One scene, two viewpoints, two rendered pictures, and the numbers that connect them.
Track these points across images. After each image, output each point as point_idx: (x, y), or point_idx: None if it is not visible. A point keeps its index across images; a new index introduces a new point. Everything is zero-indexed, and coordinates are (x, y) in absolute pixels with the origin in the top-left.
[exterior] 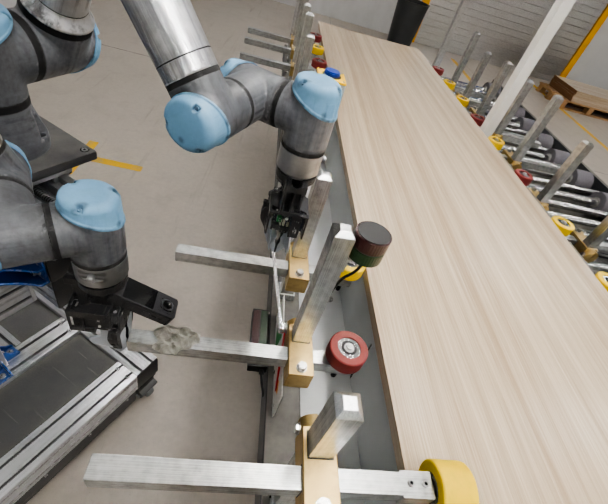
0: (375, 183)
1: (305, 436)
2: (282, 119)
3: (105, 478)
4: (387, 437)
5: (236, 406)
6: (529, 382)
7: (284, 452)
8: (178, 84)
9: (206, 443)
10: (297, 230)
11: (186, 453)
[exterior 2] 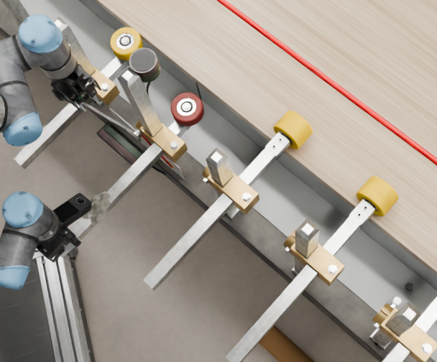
0: None
1: (213, 180)
2: (37, 65)
3: (159, 279)
4: None
5: (142, 187)
6: (300, 4)
7: (210, 188)
8: (2, 127)
9: (152, 231)
10: (94, 90)
11: (148, 251)
